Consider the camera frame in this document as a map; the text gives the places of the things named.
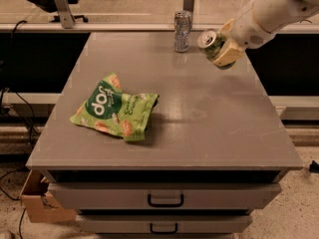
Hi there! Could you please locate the black upper drawer handle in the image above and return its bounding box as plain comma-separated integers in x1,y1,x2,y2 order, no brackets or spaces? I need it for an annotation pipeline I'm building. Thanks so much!
147,194,184,208

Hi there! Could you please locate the black drawer handle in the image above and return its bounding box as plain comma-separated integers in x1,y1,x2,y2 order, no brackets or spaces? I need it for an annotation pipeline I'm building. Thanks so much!
150,223,178,235
147,194,184,208

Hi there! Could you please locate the grey upper drawer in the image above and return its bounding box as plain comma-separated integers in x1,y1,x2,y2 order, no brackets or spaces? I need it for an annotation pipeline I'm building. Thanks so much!
49,182,281,210

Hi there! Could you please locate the grey lower drawer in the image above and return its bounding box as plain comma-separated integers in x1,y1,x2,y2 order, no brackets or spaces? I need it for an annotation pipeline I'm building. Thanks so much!
76,215,252,235

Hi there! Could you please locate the black object on floor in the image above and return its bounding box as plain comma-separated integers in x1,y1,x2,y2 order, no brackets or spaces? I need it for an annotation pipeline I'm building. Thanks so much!
309,160,319,173

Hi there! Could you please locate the black lower drawer handle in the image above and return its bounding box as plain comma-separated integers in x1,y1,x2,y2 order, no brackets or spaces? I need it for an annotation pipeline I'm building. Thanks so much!
150,223,178,235

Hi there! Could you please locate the grey left metal bracket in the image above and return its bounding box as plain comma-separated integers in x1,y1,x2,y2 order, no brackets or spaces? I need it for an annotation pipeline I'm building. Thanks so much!
54,0,75,29

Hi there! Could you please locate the green snack chip bag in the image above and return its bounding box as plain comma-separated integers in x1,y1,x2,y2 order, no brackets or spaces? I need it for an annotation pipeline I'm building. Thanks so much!
70,73,159,141

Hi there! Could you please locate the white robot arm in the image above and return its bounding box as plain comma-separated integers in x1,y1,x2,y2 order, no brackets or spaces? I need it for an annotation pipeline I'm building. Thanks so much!
212,0,319,68

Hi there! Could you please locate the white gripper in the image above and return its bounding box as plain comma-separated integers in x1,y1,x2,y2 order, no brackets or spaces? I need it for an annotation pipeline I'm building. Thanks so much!
213,0,275,70

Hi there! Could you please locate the grey drawer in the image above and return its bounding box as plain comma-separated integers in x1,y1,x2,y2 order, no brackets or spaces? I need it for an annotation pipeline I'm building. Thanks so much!
49,182,281,210
76,215,252,235

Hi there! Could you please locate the silver soda can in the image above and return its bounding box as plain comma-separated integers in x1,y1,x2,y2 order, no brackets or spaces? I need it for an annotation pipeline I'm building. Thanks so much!
174,11,192,53

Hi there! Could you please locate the green soda can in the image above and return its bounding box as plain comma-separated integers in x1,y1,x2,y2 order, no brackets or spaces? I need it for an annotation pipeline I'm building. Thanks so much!
197,29,226,61

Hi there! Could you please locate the brown cardboard box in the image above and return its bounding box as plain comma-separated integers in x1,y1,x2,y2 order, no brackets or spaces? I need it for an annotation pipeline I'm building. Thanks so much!
20,170,77,223

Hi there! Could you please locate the black cable left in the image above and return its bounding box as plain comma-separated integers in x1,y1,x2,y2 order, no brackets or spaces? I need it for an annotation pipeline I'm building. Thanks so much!
0,19,40,147

